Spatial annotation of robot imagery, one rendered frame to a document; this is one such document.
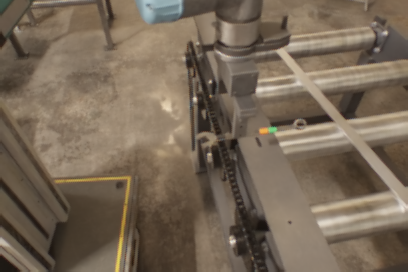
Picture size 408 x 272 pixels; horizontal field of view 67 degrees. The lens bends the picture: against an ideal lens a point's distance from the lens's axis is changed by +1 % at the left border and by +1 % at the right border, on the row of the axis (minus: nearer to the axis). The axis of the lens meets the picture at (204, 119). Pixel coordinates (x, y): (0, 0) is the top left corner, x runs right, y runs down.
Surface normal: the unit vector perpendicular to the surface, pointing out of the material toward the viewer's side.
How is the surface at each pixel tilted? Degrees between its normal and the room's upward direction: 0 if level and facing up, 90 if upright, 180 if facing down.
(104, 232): 0
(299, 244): 0
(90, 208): 0
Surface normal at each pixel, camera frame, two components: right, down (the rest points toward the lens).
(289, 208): 0.00, -0.70
